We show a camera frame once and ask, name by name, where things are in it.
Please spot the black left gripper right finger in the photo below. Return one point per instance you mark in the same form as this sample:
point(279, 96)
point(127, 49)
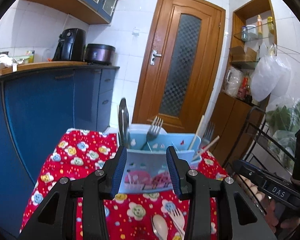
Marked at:
point(237, 216)

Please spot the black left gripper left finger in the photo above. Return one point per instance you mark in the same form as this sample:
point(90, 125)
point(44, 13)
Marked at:
point(55, 217)

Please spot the metal fork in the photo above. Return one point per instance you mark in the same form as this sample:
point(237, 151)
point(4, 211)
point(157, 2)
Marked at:
point(153, 131)
point(208, 134)

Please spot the blue kitchen cabinet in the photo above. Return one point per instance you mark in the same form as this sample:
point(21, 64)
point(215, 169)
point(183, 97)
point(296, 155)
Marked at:
point(36, 109)

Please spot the white plastic fork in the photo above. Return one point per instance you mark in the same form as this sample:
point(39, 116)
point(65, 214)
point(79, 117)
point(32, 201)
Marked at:
point(178, 220)

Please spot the red smiley flower tablecloth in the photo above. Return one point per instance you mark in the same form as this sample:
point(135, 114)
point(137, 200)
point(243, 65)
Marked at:
point(128, 216)

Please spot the bag of green vegetables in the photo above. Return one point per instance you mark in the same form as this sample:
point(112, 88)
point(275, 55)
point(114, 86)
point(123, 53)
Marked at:
point(283, 120)

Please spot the black metal rack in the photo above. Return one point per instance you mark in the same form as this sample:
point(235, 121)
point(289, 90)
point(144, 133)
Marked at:
point(255, 145)

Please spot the wooden shelf cabinet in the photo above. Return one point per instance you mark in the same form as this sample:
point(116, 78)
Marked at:
point(230, 113)

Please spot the light blue utensil box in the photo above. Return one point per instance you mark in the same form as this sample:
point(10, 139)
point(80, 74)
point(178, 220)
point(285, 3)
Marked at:
point(146, 168)

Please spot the red sauce bottle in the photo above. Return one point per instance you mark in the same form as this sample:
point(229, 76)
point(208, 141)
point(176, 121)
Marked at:
point(244, 90)

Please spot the white plastic bag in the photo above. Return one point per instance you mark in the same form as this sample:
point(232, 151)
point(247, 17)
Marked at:
point(271, 76)

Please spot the clear plastic jar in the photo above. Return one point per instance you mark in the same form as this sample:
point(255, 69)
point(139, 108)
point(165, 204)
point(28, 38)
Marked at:
point(233, 81)

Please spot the brown wooden door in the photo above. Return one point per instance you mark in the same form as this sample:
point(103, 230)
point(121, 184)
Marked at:
point(189, 36)

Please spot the cardboard box on shelf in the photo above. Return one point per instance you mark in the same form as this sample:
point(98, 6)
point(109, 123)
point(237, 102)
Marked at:
point(239, 54)

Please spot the small glass jar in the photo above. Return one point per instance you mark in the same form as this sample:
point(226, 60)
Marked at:
point(244, 34)

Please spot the yellow bottle on shelf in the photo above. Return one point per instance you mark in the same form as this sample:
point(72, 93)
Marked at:
point(271, 25)

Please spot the white cloth on counter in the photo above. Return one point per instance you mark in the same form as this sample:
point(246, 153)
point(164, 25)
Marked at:
point(9, 62)

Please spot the dark rice cooker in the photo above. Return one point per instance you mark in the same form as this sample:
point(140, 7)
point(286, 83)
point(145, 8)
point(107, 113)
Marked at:
point(99, 54)

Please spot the black air fryer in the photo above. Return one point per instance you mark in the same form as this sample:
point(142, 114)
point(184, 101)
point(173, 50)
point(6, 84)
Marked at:
point(71, 45)

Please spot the orange bottle on shelf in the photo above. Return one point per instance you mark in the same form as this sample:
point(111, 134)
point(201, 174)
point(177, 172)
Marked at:
point(259, 26)

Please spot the silver door handle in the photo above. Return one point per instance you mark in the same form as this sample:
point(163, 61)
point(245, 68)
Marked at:
point(154, 55)

